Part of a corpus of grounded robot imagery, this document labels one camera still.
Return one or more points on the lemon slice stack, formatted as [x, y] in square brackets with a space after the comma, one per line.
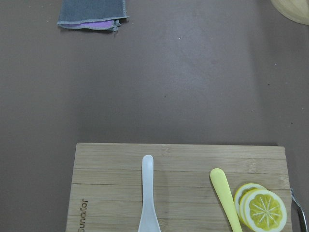
[260, 209]

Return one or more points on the yellow plastic knife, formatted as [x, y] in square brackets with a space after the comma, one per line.
[222, 189]

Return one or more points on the bamboo cutting board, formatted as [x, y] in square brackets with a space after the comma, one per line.
[106, 190]

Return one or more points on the grey folded cloth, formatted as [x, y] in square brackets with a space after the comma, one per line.
[92, 14]

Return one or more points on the white ceramic spoon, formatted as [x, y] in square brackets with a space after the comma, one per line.
[148, 219]

